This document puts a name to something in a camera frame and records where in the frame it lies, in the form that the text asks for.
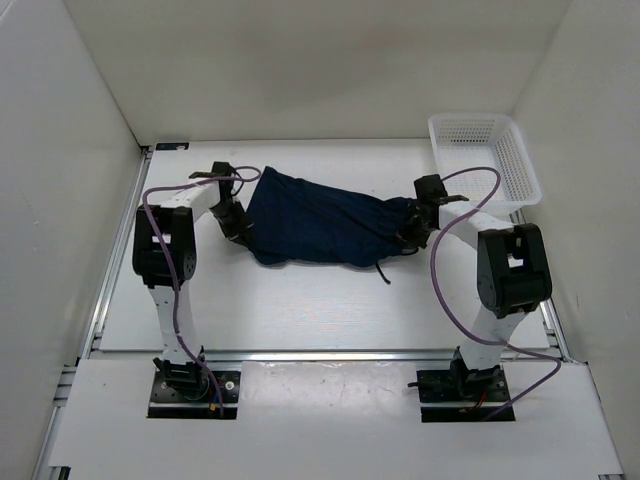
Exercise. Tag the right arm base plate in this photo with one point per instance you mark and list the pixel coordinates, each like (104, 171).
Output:
(442, 401)

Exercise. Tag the white plastic mesh basket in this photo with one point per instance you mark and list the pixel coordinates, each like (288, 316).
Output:
(466, 144)

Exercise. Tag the navy blue shorts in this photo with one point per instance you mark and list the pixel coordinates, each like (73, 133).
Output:
(298, 220)

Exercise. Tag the small dark label sticker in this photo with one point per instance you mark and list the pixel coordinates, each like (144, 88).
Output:
(172, 146)

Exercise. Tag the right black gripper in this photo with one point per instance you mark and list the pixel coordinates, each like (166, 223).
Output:
(409, 237)

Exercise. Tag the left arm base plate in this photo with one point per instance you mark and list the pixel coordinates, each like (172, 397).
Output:
(186, 392)

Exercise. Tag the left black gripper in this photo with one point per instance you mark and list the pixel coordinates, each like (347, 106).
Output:
(238, 232)

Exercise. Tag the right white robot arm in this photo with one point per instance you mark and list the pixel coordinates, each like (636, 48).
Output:
(512, 272)

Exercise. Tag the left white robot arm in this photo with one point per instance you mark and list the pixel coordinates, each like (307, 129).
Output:
(164, 256)

